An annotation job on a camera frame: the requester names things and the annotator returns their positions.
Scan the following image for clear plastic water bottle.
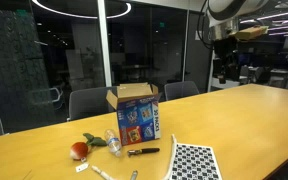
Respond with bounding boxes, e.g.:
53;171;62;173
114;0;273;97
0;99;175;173
103;128;123;158

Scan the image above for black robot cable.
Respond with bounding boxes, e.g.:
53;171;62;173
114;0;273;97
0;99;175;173
196;0;215;51

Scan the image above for small silver metal tool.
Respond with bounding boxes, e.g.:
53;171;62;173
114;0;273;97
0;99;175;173
129;169;139;180

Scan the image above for black handled adjustable wrench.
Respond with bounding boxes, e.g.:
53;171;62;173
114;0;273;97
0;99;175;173
127;147;161;158

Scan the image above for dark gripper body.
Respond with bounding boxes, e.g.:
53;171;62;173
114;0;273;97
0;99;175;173
213;34;239;77

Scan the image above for chair behind glass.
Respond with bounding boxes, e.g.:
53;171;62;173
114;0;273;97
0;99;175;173
29;85;66;112

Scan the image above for red radish plush toy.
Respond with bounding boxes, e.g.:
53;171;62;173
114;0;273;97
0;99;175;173
69;132;108;162

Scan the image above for blue printed cardboard box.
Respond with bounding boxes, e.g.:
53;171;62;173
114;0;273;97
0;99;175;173
105;82;162;147

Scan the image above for small white tag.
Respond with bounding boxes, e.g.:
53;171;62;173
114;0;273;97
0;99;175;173
75;162;90;174

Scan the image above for black white calibration board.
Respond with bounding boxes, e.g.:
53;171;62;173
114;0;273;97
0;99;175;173
168;142;224;180

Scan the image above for tan wrist camera box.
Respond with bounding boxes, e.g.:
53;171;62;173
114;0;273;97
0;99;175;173
234;25;269;42

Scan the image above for white background desk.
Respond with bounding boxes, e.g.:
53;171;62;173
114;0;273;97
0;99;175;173
267;67;288;90

